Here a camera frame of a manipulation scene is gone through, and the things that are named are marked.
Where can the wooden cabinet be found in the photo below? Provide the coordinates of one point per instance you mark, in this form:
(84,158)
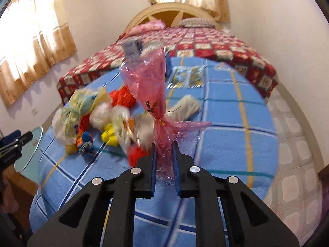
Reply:
(15,207)

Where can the side window beige curtain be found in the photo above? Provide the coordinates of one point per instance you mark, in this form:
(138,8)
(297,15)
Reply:
(35,36)

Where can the cream wooden headboard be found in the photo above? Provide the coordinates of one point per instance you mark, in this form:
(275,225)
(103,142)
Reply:
(171,13)

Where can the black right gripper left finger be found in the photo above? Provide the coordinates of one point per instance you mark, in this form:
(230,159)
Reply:
(101,213)

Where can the white grey paper box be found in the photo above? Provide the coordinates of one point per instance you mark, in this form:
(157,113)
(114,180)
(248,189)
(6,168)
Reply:
(130,47)

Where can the pink pillow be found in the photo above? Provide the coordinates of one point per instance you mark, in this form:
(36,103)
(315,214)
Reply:
(153,25)

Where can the blue milk carton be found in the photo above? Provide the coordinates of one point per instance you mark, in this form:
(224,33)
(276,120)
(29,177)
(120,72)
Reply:
(168,69)

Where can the yellow sponge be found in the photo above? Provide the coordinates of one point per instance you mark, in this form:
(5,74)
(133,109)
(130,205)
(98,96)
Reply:
(71,149)

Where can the clear plastic packet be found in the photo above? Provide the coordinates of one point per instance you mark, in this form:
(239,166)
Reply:
(186,77)

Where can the blue orange snack wrapper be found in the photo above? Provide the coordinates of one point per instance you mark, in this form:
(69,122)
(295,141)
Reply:
(85,144)

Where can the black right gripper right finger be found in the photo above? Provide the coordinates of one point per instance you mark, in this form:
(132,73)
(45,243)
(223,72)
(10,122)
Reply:
(227,212)

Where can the red mesh net bag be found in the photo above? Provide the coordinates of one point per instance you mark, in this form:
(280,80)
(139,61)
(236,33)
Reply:
(135,153)

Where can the pink cellophane bag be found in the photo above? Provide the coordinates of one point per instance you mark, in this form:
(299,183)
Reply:
(144,74)

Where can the striped grey pillow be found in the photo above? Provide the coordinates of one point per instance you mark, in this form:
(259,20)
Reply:
(197,22)

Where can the white plastic bag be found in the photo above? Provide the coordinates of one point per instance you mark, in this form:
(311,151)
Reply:
(62,127)

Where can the red plastic bag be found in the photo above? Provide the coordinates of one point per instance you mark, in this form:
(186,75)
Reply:
(123,97)

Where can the white wall socket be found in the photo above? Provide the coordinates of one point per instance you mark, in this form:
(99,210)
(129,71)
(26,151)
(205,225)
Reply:
(34,112)

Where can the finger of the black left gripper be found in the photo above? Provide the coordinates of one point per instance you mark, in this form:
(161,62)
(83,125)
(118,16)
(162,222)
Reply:
(14,141)

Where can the red patterned bed cover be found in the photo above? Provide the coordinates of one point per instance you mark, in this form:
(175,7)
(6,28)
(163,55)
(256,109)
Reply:
(205,42)

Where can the yellow green plastic bag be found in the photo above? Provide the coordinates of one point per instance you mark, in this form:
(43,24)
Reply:
(82,102)

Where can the orange foil snack packet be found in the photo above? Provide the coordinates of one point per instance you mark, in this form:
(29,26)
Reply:
(186,107)

